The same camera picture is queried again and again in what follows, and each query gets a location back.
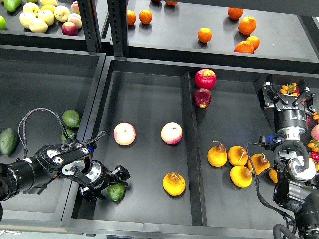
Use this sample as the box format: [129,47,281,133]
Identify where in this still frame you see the black shelf post left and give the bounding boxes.
[78,0,102,53]

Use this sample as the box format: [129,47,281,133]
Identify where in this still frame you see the orange and red cherry tomatoes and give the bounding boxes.
[280,82,300,97]

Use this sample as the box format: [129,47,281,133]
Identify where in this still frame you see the black shelf post right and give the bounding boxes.
[107,0,129,57]

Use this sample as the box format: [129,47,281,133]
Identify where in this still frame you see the orange on shelf top right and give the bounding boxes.
[228,7,244,20]

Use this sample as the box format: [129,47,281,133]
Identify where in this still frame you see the cherry tomato bunch lower right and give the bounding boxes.
[307,139,319,172]

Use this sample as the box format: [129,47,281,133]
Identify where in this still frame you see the black upper left shelf tray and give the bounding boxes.
[0,0,110,52]

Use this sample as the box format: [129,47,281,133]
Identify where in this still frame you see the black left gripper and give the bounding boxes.
[79,160,130,201]

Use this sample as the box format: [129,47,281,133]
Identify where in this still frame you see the large orange on shelf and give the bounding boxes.
[238,16,257,35]

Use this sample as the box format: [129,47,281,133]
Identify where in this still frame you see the pink peach on shelf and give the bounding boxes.
[68,13,82,29]

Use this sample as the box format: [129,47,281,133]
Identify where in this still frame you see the dark red apple on shelf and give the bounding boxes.
[61,21,78,36]

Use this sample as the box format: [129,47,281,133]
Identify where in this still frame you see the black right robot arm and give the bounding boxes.
[254,78,319,239]

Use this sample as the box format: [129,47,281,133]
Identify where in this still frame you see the green avocado top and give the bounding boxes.
[62,109,81,128]

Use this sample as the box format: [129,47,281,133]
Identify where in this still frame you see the black shelf tray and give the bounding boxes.
[0,0,110,52]
[126,0,319,74]

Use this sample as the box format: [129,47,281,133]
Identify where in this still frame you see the pink peach at right edge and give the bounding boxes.
[311,124,319,141]

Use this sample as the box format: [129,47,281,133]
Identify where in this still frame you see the orange on shelf front right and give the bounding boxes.
[234,41,254,54]

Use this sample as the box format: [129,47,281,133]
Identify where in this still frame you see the orange on shelf far left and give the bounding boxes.
[127,10,136,26]

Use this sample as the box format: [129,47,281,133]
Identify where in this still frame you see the green avocado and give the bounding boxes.
[0,128,18,155]
[62,109,81,128]
[107,183,125,202]
[61,129,76,141]

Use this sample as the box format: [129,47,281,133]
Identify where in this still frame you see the orange cherry tomatoes pair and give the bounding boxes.
[312,112,319,120]

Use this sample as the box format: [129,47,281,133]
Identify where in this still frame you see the black shelf post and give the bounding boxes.
[107,0,129,57]
[78,0,102,53]

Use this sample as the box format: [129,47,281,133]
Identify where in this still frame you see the black upper right shelf tray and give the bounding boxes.
[126,0,319,74]

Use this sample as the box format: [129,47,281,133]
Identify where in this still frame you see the black centre tray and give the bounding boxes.
[61,56,319,237]

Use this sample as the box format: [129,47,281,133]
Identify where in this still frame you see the pink apple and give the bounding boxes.
[161,122,183,145]
[113,122,136,146]

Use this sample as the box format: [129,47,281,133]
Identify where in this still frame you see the orange on shelf lower right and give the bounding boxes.
[246,36,260,50]

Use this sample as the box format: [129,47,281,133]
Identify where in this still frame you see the bright red apple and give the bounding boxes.
[195,69,217,90]

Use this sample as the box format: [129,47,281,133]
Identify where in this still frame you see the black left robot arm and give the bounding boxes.
[0,125,130,201]

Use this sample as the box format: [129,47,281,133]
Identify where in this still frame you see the pink apple left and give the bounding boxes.
[113,122,136,146]

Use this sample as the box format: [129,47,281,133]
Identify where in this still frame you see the pink apple right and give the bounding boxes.
[161,122,183,145]

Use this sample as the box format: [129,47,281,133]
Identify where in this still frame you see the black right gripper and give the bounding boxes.
[258,79,319,135]

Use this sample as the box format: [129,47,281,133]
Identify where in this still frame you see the yellow pear with stem left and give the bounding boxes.
[207,140,227,167]

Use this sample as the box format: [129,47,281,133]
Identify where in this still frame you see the pale yellow pear front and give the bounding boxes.
[29,18,48,33]

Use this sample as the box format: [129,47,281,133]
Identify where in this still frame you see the orange on shelf middle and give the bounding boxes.
[197,27,212,43]

